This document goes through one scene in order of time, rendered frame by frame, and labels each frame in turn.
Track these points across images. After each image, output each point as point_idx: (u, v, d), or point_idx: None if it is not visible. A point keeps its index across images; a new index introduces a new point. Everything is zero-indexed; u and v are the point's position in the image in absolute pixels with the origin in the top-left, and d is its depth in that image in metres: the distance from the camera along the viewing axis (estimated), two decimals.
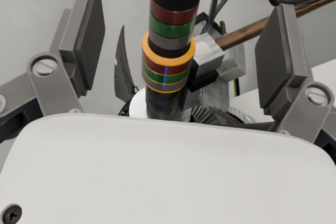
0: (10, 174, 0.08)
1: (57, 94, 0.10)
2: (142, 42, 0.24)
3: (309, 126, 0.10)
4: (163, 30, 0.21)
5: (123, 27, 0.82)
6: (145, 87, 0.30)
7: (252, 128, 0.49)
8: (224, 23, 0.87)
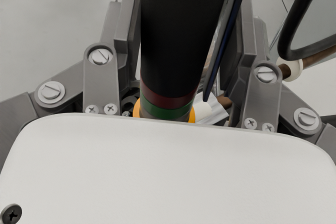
0: (10, 174, 0.08)
1: (101, 85, 0.10)
2: (133, 113, 0.21)
3: (269, 106, 0.11)
4: (156, 112, 0.17)
5: (116, 1, 0.65)
6: None
7: None
8: None
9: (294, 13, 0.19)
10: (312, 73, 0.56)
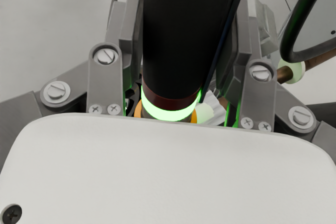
0: (10, 174, 0.08)
1: (106, 85, 0.10)
2: (134, 115, 0.20)
3: (265, 104, 0.11)
4: (157, 114, 0.17)
5: None
6: None
7: (324, 110, 0.29)
8: None
9: (297, 15, 0.19)
10: (324, 62, 0.53)
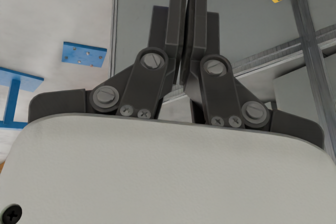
0: (10, 174, 0.08)
1: (143, 89, 0.11)
2: None
3: (228, 98, 0.11)
4: None
5: None
6: None
7: None
8: None
9: None
10: None
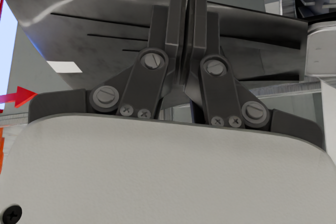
0: (10, 174, 0.08)
1: (143, 89, 0.11)
2: None
3: (228, 98, 0.11)
4: None
5: None
6: None
7: None
8: None
9: None
10: None
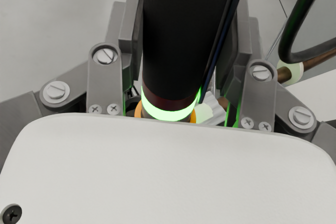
0: (10, 174, 0.08)
1: (105, 85, 0.10)
2: (134, 115, 0.21)
3: (265, 104, 0.11)
4: (157, 114, 0.18)
5: None
6: None
7: None
8: None
9: (295, 17, 0.19)
10: (303, 87, 0.60)
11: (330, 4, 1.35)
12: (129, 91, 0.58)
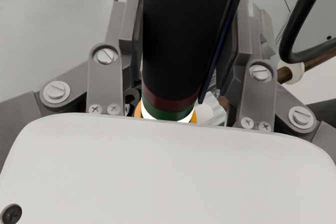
0: (10, 174, 0.08)
1: (105, 85, 0.10)
2: (134, 116, 0.21)
3: (265, 104, 0.11)
4: (157, 114, 0.17)
5: None
6: None
7: None
8: None
9: (296, 17, 0.19)
10: (320, 67, 0.54)
11: None
12: None
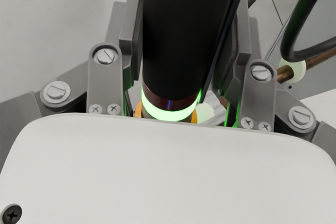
0: (10, 174, 0.08)
1: (106, 85, 0.10)
2: (135, 115, 0.21)
3: (265, 104, 0.11)
4: (158, 114, 0.17)
5: (250, 4, 0.48)
6: None
7: None
8: None
9: (298, 15, 0.19)
10: None
11: (319, 20, 1.43)
12: (131, 116, 0.67)
